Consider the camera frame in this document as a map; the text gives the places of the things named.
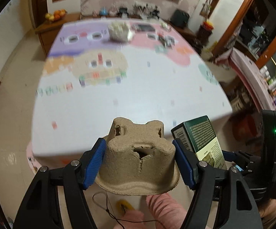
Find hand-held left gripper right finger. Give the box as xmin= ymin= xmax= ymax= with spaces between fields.
xmin=172 ymin=138 xmax=264 ymax=229

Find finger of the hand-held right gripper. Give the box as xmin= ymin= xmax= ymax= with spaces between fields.
xmin=221 ymin=150 xmax=261 ymax=171

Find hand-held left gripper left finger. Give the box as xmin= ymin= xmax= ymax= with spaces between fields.
xmin=14 ymin=138 xmax=107 ymax=229

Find green and yellow box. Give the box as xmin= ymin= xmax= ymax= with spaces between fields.
xmin=171 ymin=115 xmax=226 ymax=170

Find brown pulp cup carrier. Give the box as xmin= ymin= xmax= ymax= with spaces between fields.
xmin=94 ymin=117 xmax=181 ymax=196

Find person's right hand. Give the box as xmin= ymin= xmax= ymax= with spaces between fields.
xmin=258 ymin=194 xmax=276 ymax=220

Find yellow slipper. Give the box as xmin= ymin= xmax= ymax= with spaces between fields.
xmin=116 ymin=199 xmax=136 ymax=214

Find cartoon printed tablecloth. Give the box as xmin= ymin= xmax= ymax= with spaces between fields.
xmin=32 ymin=19 xmax=233 ymax=158

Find pink cloth-covered cabinet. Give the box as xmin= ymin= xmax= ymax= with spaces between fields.
xmin=231 ymin=48 xmax=272 ymax=111

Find dark stand with red jar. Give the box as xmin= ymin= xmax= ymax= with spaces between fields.
xmin=198 ymin=21 xmax=214 ymax=44

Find crumpled white paper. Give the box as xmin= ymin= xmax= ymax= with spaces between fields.
xmin=108 ymin=21 xmax=135 ymax=42

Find wooden television cabinet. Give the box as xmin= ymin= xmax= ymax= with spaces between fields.
xmin=35 ymin=13 xmax=200 ymax=53

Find black rounded appliance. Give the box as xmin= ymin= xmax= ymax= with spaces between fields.
xmin=170 ymin=9 xmax=190 ymax=27

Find bowl of fruit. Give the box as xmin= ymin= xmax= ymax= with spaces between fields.
xmin=45 ymin=10 xmax=67 ymax=21

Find thin black cord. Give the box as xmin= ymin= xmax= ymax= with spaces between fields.
xmin=92 ymin=192 xmax=129 ymax=229

